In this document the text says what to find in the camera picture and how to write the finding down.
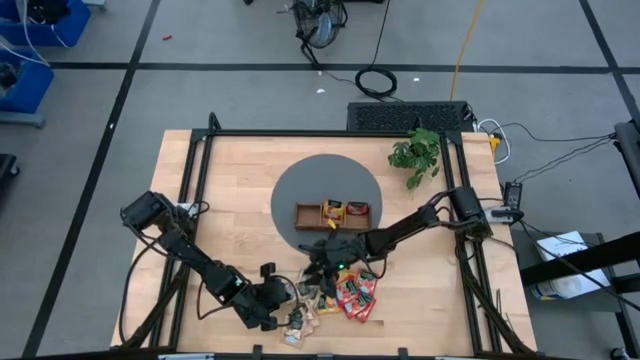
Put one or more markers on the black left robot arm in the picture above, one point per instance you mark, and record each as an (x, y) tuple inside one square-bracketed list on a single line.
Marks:
[(195, 255)]

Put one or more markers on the black aluminium table frame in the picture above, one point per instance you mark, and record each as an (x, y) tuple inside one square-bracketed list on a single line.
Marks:
[(320, 133)]

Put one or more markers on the black perforated computer case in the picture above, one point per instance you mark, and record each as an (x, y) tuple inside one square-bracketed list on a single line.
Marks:
[(407, 116)]

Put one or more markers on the white booklet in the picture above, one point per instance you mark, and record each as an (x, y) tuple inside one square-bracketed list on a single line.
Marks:
[(560, 245)]

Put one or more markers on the green potted plant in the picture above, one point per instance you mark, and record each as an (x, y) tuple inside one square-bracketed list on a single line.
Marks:
[(417, 152)]

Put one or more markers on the blue plastic bin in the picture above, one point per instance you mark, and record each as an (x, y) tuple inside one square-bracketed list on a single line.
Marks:
[(65, 27), (30, 87)]

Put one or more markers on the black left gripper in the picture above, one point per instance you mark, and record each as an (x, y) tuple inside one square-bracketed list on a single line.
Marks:
[(267, 300)]

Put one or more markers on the brown wooden compartment tray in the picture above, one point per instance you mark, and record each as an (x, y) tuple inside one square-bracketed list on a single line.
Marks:
[(307, 216)]

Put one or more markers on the black power adapter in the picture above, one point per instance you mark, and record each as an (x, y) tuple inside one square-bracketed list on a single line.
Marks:
[(512, 192)]

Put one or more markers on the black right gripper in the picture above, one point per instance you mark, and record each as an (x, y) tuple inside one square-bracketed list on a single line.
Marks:
[(335, 255)]

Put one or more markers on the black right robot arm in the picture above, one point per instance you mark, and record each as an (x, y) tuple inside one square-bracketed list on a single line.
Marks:
[(400, 232)]

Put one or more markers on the grey round mat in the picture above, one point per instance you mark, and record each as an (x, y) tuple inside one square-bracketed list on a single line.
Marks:
[(325, 175)]

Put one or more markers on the black metal beam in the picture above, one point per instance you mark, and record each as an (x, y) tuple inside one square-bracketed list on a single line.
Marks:
[(580, 260)]

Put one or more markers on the dark grey cart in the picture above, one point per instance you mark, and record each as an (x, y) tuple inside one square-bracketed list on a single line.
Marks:
[(596, 239)]

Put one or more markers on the black caster wheel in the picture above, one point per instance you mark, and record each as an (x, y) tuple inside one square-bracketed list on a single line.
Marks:
[(7, 167)]

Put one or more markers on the black floor fan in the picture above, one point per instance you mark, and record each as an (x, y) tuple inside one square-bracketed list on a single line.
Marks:
[(320, 25)]

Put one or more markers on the yellow plug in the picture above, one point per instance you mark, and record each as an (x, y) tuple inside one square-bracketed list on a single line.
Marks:
[(494, 145)]

